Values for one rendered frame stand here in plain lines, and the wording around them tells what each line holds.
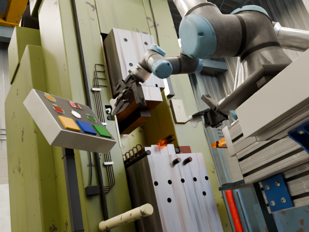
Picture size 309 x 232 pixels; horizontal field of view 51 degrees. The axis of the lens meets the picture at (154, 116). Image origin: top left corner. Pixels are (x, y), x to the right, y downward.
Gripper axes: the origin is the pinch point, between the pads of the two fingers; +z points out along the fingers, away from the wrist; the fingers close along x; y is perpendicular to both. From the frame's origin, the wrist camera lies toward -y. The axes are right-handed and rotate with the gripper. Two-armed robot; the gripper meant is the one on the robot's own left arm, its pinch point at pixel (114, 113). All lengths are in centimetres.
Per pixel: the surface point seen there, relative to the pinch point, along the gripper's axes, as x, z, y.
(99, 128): 1.4, 9.7, 1.3
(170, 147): -51, 6, -6
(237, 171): -943, 158, 198
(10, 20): -291, 150, 642
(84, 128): 12.5, 9.7, -1.6
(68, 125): 22.0, 9.7, -2.3
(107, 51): -36, -11, 64
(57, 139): 25.9, 14.9, -5.5
